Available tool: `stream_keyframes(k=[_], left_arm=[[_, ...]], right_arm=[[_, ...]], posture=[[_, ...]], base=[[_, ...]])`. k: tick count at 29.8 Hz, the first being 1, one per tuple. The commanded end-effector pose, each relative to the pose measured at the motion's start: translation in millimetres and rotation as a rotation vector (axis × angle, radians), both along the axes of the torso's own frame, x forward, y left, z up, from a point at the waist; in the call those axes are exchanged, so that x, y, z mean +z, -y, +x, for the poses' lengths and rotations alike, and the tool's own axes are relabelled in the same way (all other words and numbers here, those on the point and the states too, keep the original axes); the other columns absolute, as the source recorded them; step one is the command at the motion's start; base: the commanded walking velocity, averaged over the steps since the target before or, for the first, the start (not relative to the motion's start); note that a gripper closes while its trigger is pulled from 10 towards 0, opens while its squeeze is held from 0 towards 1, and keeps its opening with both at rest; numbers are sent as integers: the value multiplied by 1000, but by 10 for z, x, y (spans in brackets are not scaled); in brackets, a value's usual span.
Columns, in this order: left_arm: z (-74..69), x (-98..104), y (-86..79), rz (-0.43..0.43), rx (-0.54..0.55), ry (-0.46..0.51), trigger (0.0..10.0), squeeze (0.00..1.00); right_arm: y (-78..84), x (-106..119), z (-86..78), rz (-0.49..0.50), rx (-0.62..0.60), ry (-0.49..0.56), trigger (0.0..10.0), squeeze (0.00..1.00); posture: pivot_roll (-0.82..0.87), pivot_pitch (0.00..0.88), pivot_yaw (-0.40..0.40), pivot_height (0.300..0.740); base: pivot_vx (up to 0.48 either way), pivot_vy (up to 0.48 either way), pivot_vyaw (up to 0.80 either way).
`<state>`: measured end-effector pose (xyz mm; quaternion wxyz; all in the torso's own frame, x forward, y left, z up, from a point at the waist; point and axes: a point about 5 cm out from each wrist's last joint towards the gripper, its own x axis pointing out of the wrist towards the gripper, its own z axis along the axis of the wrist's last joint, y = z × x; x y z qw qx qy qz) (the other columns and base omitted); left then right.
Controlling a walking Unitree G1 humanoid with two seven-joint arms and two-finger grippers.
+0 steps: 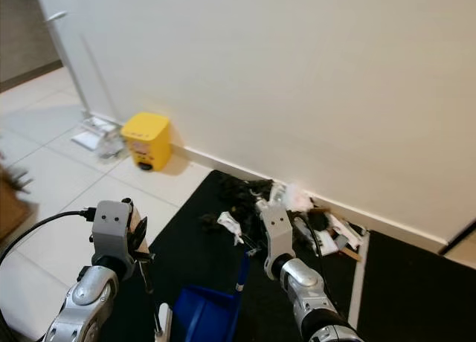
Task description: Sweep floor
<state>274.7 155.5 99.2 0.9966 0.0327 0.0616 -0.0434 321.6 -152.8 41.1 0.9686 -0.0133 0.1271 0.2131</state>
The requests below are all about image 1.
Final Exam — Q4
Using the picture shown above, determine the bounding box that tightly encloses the blue long-handled dustpan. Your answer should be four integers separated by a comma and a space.
170, 251, 251, 342

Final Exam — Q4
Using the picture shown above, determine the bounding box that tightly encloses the white crumpled paper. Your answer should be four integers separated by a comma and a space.
216, 210, 246, 246

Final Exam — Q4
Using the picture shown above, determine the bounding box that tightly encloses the clear crumpled plastic bag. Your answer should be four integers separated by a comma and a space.
95, 130, 126, 161

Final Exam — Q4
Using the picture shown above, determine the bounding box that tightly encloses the yellow plastic trash bin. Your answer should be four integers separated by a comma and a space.
120, 112, 173, 171

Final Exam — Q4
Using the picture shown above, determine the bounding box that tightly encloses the open brown cardboard box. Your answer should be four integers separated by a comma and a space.
0, 172, 32, 240

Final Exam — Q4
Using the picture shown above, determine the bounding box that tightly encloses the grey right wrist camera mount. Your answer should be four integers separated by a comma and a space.
258, 200, 296, 258

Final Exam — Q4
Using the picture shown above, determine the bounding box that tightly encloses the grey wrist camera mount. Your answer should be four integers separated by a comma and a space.
258, 200, 296, 258
92, 199, 135, 259

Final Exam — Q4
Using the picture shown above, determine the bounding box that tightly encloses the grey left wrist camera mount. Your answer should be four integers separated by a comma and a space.
92, 199, 135, 259

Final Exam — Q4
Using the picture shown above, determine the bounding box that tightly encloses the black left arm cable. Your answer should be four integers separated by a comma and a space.
0, 207, 97, 262

